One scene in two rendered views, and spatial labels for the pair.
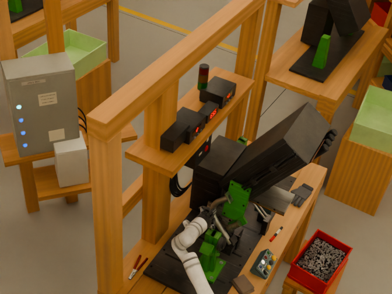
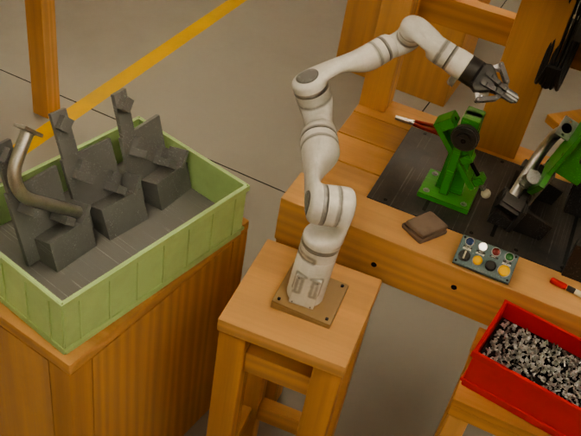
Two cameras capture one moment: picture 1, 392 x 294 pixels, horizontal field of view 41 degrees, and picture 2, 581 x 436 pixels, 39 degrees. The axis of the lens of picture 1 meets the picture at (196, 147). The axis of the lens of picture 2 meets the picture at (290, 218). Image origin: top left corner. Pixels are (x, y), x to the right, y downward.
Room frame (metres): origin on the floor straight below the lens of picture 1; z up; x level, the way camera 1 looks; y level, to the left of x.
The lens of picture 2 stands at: (1.04, -1.92, 2.27)
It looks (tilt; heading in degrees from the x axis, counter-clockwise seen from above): 40 degrees down; 83
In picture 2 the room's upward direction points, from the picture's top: 10 degrees clockwise
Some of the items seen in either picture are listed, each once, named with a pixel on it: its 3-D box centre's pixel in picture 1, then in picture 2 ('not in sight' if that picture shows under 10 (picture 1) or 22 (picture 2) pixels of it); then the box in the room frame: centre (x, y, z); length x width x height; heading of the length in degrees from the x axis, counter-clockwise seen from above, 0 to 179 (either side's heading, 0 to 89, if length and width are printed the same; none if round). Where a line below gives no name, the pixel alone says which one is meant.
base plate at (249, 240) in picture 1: (227, 220); (571, 229); (2.04, -0.22, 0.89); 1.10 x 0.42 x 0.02; 155
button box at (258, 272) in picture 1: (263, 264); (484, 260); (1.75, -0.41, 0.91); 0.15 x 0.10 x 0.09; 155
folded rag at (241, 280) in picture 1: (242, 285); (424, 226); (1.60, -0.30, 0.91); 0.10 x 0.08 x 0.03; 33
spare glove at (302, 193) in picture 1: (299, 194); not in sight; (2.30, -0.65, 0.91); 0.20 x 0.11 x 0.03; 147
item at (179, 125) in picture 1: (175, 136); not in sight; (1.87, 0.10, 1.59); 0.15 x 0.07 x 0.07; 155
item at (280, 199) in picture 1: (255, 191); not in sight; (2.07, -0.35, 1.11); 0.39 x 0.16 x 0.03; 65
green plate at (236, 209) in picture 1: (238, 198); (579, 150); (1.95, -0.25, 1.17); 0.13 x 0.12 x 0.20; 155
